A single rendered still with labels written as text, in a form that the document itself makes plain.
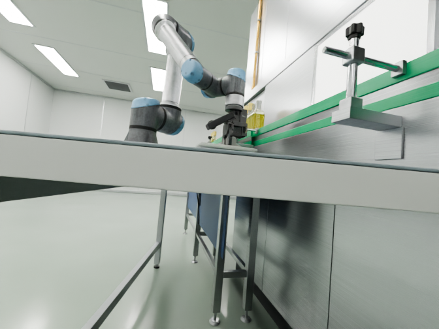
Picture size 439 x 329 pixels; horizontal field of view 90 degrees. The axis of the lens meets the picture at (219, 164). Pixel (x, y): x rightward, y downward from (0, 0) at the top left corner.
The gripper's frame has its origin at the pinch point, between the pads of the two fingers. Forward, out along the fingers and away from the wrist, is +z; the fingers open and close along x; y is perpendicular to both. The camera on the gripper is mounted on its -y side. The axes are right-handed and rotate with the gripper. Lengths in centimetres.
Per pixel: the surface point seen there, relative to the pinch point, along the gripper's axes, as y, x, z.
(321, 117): 17.6, -31.8, -10.9
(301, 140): 15.6, -26.2, -5.1
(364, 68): 34, -30, -30
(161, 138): -25, 608, -93
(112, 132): -164, 612, -93
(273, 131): 18.2, -3.9, -12.0
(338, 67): 34, -19, -35
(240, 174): -19, -67, 7
